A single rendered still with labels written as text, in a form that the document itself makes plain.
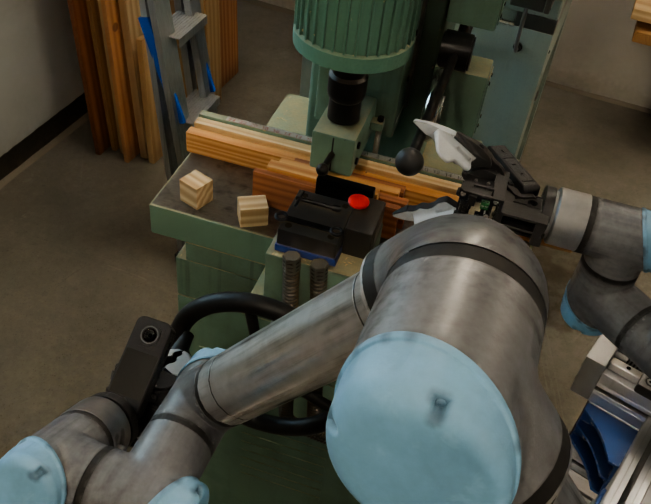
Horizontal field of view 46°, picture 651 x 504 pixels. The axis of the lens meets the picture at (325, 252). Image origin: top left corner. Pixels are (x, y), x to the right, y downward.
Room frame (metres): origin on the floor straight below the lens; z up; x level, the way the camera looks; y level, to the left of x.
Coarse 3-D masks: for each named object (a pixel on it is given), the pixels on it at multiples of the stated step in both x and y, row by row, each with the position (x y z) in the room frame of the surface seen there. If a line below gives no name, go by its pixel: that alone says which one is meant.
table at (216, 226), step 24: (192, 168) 1.03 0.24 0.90; (216, 168) 1.04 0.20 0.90; (240, 168) 1.05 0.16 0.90; (168, 192) 0.96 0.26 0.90; (216, 192) 0.97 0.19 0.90; (240, 192) 0.98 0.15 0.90; (168, 216) 0.92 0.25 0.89; (192, 216) 0.91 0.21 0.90; (216, 216) 0.91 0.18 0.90; (192, 240) 0.91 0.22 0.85; (216, 240) 0.90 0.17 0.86; (240, 240) 0.89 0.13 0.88; (264, 240) 0.88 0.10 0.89; (384, 240) 0.91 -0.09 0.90
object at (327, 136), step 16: (368, 96) 1.11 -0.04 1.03; (368, 112) 1.06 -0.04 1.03; (320, 128) 1.00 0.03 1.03; (336, 128) 1.00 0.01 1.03; (352, 128) 1.01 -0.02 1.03; (368, 128) 1.06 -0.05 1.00; (320, 144) 0.98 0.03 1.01; (336, 144) 0.98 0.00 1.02; (352, 144) 0.97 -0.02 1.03; (320, 160) 0.98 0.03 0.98; (336, 160) 0.98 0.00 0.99; (352, 160) 0.97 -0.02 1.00
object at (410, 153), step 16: (448, 32) 1.14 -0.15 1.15; (464, 32) 1.15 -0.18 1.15; (448, 48) 1.11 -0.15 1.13; (464, 48) 1.11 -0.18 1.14; (448, 64) 1.06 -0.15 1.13; (464, 64) 1.10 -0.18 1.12; (448, 80) 1.01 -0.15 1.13; (432, 96) 0.95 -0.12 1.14; (432, 112) 0.90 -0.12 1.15; (416, 144) 0.80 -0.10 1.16; (400, 160) 0.76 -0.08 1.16; (416, 160) 0.76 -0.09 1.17
